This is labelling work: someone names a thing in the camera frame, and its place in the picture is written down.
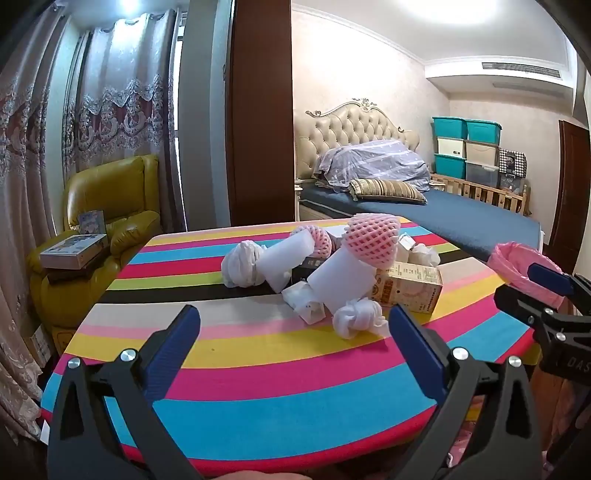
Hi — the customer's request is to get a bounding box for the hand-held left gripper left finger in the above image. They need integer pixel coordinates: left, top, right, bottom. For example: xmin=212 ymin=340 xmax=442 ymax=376
xmin=46 ymin=304 xmax=204 ymax=480

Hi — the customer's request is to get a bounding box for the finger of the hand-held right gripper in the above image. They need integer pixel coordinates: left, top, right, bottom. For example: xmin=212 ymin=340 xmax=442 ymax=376
xmin=529 ymin=263 xmax=591 ymax=315
xmin=494 ymin=285 xmax=573 ymax=333

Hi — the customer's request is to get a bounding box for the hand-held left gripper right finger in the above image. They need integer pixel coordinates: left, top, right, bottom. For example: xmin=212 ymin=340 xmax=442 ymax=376
xmin=388 ymin=305 xmax=543 ymax=480

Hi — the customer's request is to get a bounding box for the bin with pink liner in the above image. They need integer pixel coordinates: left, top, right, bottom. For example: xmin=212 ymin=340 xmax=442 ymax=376
xmin=487 ymin=241 xmax=568 ymax=310

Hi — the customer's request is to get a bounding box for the white knotted paper towel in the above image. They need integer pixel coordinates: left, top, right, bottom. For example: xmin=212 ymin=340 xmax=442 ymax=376
xmin=332 ymin=298 xmax=386 ymax=340

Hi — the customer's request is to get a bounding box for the white knotted plastic bag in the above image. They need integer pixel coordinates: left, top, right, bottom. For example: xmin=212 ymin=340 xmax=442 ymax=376
xmin=221 ymin=240 xmax=267 ymax=289

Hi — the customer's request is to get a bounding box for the black printed box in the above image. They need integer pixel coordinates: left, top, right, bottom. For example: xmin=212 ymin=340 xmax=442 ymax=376
xmin=290 ymin=256 xmax=328 ymax=284

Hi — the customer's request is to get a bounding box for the beige printed carton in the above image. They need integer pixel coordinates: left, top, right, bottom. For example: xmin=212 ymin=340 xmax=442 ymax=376
xmin=372 ymin=261 xmax=444 ymax=315

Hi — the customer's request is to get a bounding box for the brown wooden door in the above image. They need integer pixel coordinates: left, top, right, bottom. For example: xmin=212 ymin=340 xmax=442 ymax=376
xmin=556 ymin=120 xmax=591 ymax=278

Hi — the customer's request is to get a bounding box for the white crumpled plastic bag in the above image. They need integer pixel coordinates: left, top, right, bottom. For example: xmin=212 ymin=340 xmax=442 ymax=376
xmin=409 ymin=242 xmax=441 ymax=268

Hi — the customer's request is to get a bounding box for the rainbow striped tablecloth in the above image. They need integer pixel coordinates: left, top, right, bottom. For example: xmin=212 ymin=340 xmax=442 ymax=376
xmin=41 ymin=216 xmax=543 ymax=467

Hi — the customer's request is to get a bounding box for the blue bed mattress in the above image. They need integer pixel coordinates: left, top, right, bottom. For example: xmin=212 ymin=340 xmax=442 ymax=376
xmin=298 ymin=182 xmax=541 ymax=264

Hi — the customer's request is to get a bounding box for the white foam tube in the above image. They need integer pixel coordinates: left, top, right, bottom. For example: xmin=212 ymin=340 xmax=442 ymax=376
xmin=307 ymin=247 xmax=377 ymax=319

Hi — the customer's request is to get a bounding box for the large pink foam fruit net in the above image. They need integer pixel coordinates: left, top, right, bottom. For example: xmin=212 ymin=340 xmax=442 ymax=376
xmin=344 ymin=215 xmax=402 ymax=268

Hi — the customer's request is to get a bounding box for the black white checkered bag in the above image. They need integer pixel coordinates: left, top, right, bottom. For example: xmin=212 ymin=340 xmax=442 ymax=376
xmin=499 ymin=148 xmax=528 ymax=176

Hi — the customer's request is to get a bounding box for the grey clear storage box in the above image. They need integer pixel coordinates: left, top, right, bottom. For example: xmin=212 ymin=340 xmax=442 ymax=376
xmin=465 ymin=161 xmax=500 ymax=188

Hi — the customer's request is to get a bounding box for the white crumpled paper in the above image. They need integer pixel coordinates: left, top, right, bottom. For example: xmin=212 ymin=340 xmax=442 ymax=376
xmin=283 ymin=281 xmax=326 ymax=326

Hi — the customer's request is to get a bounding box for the beige storage box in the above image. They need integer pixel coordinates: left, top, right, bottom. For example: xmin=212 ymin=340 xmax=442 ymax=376
xmin=465 ymin=141 xmax=500 ymax=163

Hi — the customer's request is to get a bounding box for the white foam sleeve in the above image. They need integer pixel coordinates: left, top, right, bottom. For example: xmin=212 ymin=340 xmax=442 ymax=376
xmin=259 ymin=230 xmax=315 ymax=294

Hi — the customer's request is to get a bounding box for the flat picture box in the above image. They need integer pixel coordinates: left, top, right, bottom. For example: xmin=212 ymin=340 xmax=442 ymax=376
xmin=39 ymin=233 xmax=109 ymax=271

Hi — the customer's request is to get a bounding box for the teal storage box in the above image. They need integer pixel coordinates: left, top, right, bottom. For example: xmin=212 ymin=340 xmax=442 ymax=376
xmin=434 ymin=154 xmax=467 ymax=180
xmin=465 ymin=119 xmax=502 ymax=145
xmin=433 ymin=116 xmax=469 ymax=139

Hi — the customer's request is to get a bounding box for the small standing picture card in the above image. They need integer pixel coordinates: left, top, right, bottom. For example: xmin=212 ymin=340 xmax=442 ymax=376
xmin=78 ymin=210 xmax=107 ymax=236

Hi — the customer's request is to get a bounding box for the cream storage box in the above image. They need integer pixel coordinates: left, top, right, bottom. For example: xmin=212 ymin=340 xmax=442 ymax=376
xmin=436 ymin=137 xmax=467 ymax=158

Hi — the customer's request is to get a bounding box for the gold striped pillow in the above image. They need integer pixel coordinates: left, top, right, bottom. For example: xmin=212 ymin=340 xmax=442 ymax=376
xmin=348 ymin=179 xmax=428 ymax=205

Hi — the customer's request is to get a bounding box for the yellow leather armchair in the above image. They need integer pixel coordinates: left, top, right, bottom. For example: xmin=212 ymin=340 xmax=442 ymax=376
xmin=25 ymin=154 xmax=162 ymax=356

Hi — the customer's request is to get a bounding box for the lilac folded quilt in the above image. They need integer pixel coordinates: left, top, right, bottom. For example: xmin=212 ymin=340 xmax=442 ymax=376
xmin=314 ymin=138 xmax=432 ymax=192

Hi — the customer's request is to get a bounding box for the white air vent grille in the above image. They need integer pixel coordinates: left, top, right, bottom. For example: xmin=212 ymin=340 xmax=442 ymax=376
xmin=481 ymin=61 xmax=561 ymax=78

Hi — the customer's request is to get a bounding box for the beige tufted headboard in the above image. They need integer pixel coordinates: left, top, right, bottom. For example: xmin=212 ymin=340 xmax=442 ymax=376
xmin=294 ymin=98 xmax=421 ymax=183

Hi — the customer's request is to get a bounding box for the brown wooden wardrobe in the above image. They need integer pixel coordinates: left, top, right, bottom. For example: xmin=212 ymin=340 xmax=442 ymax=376
xmin=230 ymin=0 xmax=296 ymax=228

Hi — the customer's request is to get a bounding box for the patterned lace curtain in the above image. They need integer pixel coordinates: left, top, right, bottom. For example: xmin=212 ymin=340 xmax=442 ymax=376
xmin=0 ymin=14 xmax=61 ymax=444
xmin=62 ymin=11 xmax=183 ymax=232

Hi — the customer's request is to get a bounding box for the wooden crib rail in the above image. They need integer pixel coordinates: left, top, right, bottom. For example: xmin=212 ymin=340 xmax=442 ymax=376
xmin=429 ymin=173 xmax=532 ymax=215

